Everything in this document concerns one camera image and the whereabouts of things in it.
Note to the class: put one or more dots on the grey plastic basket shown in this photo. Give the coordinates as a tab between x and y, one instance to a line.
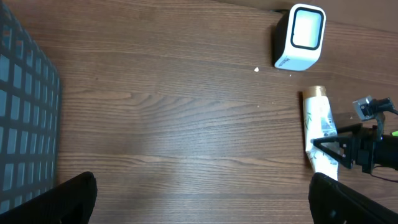
31	92

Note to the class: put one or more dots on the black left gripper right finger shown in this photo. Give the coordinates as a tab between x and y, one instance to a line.
332	202

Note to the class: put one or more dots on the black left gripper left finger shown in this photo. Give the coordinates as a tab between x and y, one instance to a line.
70	202

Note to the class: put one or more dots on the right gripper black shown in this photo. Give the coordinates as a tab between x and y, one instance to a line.
362	144

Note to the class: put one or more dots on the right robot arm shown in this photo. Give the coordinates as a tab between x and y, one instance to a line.
385	153

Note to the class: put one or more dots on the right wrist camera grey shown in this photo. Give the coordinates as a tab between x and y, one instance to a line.
363	108

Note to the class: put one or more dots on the white barcode scanner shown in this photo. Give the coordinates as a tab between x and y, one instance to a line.
298	37

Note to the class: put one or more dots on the white tube with gold cap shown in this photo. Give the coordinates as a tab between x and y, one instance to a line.
318	123

